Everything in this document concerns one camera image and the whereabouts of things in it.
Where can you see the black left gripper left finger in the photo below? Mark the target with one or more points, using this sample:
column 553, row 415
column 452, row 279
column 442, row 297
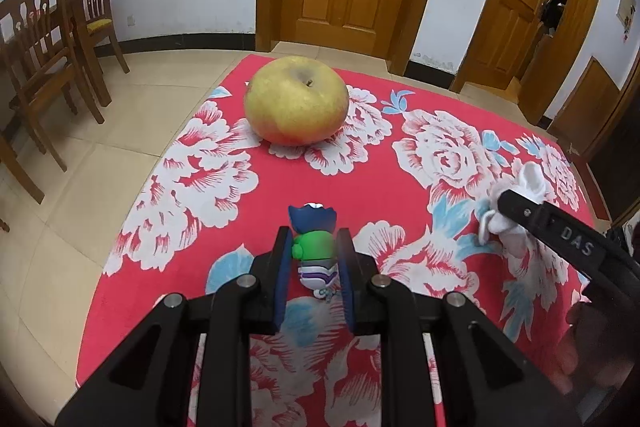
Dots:
column 186, row 348

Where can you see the small blue green toy figure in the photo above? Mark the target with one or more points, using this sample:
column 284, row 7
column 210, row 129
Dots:
column 314, row 248

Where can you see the wooden chair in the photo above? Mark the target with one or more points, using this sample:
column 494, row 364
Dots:
column 38, row 51
column 93, row 22

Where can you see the open wooden door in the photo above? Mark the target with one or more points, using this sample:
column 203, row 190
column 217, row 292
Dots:
column 503, row 35

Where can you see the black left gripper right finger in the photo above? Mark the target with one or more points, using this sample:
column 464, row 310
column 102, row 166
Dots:
column 443, row 350

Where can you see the low wooden cabinet door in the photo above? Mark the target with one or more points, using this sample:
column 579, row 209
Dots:
column 586, row 110

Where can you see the person's right hand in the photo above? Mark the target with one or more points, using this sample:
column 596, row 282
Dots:
column 601, row 345

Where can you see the yellow-red apple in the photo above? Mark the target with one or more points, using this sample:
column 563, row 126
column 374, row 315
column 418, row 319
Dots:
column 296, row 101

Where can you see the white cloth sock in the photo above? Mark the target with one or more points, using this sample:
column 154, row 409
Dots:
column 512, row 200

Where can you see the red floral tablecloth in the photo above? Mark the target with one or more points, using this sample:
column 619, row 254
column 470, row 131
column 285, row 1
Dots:
column 409, row 175

